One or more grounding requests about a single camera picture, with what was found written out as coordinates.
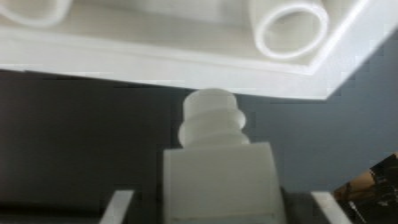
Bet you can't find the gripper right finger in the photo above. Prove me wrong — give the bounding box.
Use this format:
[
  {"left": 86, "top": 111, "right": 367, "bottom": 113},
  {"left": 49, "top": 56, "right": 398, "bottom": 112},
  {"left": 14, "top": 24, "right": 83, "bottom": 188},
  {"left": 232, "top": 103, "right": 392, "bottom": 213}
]
[{"left": 310, "top": 191, "right": 353, "bottom": 224}]

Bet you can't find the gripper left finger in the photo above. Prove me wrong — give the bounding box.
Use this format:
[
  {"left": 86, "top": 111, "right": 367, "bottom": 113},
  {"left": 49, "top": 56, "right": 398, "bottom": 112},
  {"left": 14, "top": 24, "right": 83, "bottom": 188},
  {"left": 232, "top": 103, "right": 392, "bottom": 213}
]
[{"left": 97, "top": 190, "right": 134, "bottom": 224}]

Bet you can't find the white table leg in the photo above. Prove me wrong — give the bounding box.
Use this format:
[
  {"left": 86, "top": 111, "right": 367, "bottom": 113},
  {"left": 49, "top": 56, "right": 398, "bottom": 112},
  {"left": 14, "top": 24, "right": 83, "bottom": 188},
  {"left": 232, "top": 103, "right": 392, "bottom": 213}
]
[{"left": 163, "top": 89, "right": 287, "bottom": 224}]

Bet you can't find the white square table top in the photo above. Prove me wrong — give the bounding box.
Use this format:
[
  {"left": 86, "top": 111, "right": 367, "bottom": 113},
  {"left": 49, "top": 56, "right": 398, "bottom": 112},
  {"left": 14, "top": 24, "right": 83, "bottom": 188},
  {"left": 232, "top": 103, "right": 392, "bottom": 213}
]
[{"left": 0, "top": 0, "right": 398, "bottom": 99}]

